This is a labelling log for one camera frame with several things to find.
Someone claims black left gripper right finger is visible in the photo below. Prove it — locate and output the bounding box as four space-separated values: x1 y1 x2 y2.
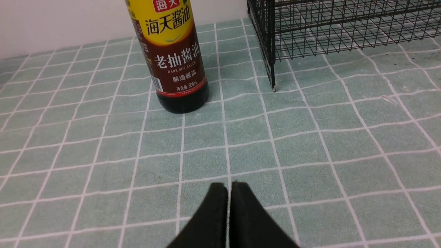
229 182 299 248

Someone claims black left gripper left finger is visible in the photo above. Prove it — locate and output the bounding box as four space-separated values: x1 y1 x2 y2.
167 183 228 248

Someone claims dark soy sauce bottle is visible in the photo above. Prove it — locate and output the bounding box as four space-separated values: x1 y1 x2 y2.
126 0 208 114

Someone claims green checkered tablecloth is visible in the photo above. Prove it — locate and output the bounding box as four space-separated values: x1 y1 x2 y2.
0 19 440 248

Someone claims black wire mesh rack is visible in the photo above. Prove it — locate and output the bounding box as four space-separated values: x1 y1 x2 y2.
247 0 441 90

